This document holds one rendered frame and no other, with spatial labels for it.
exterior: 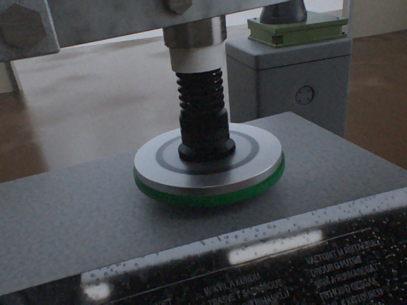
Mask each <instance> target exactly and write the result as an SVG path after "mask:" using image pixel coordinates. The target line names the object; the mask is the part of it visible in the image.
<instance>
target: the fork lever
mask: <svg viewBox="0 0 407 305"><path fill-rule="evenodd" d="M47 1H48V3H49V7H50V11H51V15H52V19H53V22H54V24H55V29H56V32H57V36H58V41H59V45H60V48H65V47H71V46H73V47H74V46H77V45H84V44H89V43H92V42H98V41H104V40H108V39H113V38H119V37H123V36H128V35H133V34H138V33H143V32H147V31H153V30H158V29H162V28H168V27H174V26H177V25H182V24H188V23H189V22H194V21H201V20H204V19H209V18H215V17H219V16H225V15H230V14H234V13H240V12H243V11H249V10H251V9H255V8H261V7H267V6H271V5H276V4H282V3H286V2H288V1H294V0H47ZM0 28H1V31H2V32H3V35H4V39H5V41H6V42H7V43H11V44H14V45H18V46H21V47H23V48H26V49H29V50H31V49H33V48H34V47H35V46H36V45H37V44H38V43H39V42H40V41H42V40H43V38H44V37H45V36H46V32H45V28H44V25H43V21H42V18H41V16H40V14H39V12H37V11H36V10H32V9H30V8H27V7H24V6H21V5H18V4H17V3H13V4H12V5H11V6H9V8H7V9H6V10H5V12H3V14H1V15H0Z"/></svg>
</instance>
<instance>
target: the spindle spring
mask: <svg viewBox="0 0 407 305"><path fill-rule="evenodd" d="M214 73H215V74H214ZM210 74H213V75H212V76H211V77H208V78H204V79H198V80H186V79H194V78H200V77H205V76H208V75H210ZM176 77H177V78H178V79H177V81H176V83H177V84H178V85H179V86H178V88H177V91H178V92H179V93H180V94H179V96H178V97H179V100H180V102H179V105H180V107H181V109H180V113H181V115H183V116H187V117H204V116H209V115H212V114H215V113H217V112H219V111H220V110H221V109H222V108H224V106H225V102H224V100H223V99H224V95H223V86H222V84H223V80H222V70H221V67H220V68H217V69H215V70H210V71H204V72H198V73H178V72H176ZM211 83H213V84H212V85H209V86H206V87H201V88H187V87H198V86H203V85H208V84H211ZM210 91H213V92H212V93H208V94H204V95H200V96H188V95H189V94H202V93H207V92H210ZM211 99H214V100H211ZM207 100H211V101H209V102H204V103H189V102H203V101H207ZM213 106H215V107H213ZM210 107H213V108H210ZM205 108H210V109H207V110H202V111H188V110H201V109H205Z"/></svg>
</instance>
